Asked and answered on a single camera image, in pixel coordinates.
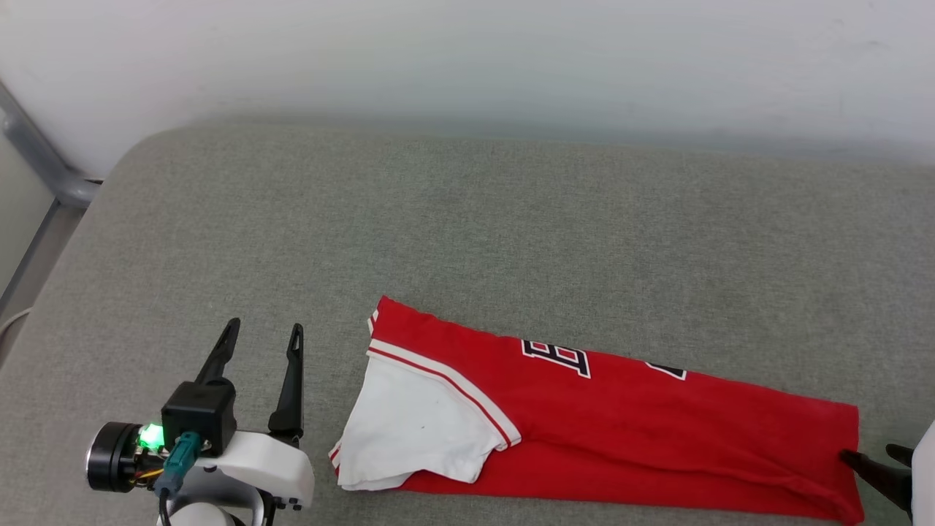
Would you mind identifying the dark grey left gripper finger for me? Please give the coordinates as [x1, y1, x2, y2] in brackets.
[268, 324, 305, 448]
[196, 318, 242, 386]

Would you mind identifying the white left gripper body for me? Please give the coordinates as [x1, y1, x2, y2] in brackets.
[86, 422, 316, 511]

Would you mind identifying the grey metal tube frame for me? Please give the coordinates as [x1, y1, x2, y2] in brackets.
[0, 80, 101, 322]

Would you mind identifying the red and white jersey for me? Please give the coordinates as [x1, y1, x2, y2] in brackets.
[329, 296, 865, 526]

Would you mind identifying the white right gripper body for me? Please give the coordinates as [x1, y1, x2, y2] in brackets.
[909, 420, 935, 526]

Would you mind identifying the teal left cable connector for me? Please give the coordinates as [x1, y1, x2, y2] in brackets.
[153, 431, 202, 499]

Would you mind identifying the thin white cable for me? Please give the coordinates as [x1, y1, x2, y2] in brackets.
[0, 307, 34, 344]

